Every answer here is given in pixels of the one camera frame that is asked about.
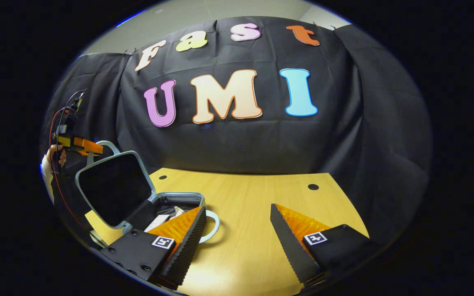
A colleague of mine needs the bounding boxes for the light blue suitcase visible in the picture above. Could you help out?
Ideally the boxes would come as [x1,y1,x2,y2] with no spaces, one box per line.
[75,141,221,247]

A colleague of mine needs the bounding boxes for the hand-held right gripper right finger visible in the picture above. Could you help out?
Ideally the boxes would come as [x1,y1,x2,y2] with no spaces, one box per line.
[270,203,379,288]

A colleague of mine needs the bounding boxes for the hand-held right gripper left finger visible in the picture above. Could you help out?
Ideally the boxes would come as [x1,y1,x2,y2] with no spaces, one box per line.
[100,206,208,290]

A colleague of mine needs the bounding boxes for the red cable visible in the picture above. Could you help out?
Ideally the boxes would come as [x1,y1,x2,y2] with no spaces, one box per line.
[49,108,88,229]

